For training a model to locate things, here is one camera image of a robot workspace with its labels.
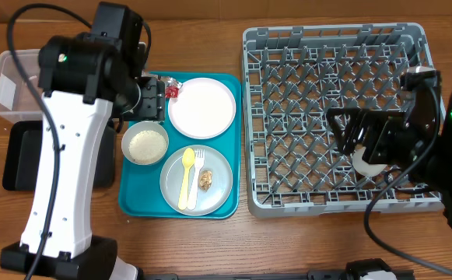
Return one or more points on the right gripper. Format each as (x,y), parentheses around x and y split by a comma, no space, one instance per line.
(382,123)

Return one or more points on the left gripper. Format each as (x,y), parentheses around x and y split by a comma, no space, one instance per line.
(154,103)

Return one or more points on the white cup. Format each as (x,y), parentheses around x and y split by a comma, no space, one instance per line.
(364,168)

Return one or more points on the pink plate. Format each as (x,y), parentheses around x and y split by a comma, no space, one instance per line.
(204,108)

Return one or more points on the yellow spoon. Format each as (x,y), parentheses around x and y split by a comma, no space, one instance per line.
(188,159)

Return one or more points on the pink fork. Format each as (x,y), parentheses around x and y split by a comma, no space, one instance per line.
(198,164)

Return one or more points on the grey plate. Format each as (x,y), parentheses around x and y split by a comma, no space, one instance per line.
(172,175)

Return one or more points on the brown food scrap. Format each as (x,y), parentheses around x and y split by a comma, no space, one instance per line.
(205,180)

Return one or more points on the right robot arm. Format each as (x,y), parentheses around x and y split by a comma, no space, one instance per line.
(433,167)

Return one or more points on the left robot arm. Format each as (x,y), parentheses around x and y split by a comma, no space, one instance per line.
(84,82)

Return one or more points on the grey dishwasher rack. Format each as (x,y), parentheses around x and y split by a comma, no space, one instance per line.
(292,76)

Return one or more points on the red foil wrapper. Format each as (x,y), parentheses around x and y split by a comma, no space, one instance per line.
(172,87)

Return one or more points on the grey bowl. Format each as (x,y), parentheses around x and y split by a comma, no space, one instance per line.
(134,130)

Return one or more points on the white rice portion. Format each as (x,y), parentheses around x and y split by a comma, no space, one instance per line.
(147,147)

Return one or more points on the teal serving tray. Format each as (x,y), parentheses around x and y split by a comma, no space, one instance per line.
(140,193)

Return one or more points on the black plastic tray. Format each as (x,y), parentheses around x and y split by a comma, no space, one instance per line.
(23,157)

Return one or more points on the clear plastic bin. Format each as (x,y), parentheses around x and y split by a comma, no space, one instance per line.
(16,101)

